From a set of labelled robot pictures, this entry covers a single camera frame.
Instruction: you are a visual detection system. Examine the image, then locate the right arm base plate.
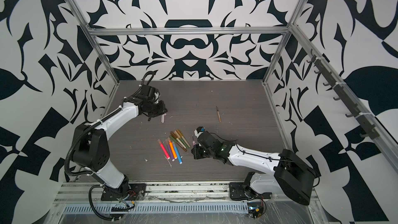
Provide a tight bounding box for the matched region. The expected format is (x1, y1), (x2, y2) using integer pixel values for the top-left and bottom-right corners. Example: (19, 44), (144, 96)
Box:
(229, 183), (272, 201)

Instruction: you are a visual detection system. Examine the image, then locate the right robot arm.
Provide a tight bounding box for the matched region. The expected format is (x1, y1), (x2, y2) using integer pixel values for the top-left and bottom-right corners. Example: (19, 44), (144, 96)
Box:
(191, 127), (319, 206)

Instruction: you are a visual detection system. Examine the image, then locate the brown pen green cap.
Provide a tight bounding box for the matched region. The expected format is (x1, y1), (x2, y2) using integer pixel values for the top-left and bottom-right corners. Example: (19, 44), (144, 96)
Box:
(169, 135), (187, 152)

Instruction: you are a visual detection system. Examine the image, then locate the orange marker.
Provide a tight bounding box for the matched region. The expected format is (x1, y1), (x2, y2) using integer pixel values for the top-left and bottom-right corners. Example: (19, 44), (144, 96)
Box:
(167, 137), (177, 160)

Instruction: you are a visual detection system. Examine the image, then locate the blue marker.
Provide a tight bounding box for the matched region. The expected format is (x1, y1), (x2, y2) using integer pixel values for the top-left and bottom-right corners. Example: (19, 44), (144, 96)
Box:
(172, 142), (182, 164)

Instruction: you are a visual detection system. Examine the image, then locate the purple marker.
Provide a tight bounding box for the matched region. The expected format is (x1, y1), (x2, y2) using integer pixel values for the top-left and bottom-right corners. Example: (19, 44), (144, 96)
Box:
(164, 140), (175, 161)

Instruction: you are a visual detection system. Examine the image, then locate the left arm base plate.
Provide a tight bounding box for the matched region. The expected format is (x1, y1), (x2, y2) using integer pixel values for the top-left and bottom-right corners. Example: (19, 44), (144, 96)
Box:
(101, 183), (147, 201)

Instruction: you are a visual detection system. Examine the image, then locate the green pen tan cap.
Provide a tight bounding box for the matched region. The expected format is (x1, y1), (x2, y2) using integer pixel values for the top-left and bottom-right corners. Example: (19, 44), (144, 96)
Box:
(175, 129), (190, 148)

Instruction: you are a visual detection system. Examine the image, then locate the white cable duct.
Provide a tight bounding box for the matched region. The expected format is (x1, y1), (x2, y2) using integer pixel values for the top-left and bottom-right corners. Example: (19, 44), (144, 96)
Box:
(63, 202), (248, 214)

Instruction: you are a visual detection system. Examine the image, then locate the tan pen ochre cap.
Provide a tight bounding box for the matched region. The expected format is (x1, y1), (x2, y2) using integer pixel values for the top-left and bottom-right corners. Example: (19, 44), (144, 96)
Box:
(174, 130), (188, 149)

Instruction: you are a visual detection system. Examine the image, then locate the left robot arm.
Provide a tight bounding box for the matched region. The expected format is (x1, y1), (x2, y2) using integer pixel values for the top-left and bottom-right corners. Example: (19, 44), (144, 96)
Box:
(64, 71), (167, 222)

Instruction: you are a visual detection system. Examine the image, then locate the cream pen brown cap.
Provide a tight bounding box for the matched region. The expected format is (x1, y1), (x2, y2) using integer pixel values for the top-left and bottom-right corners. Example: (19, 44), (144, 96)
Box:
(170, 132), (187, 151)

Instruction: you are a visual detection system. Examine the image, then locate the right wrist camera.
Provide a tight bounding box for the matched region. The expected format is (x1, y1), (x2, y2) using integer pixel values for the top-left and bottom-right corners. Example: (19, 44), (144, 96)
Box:
(194, 127), (205, 144)

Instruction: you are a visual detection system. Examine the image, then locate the red marker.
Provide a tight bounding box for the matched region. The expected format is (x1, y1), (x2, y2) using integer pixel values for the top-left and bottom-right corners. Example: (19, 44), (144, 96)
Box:
(158, 139), (171, 160)

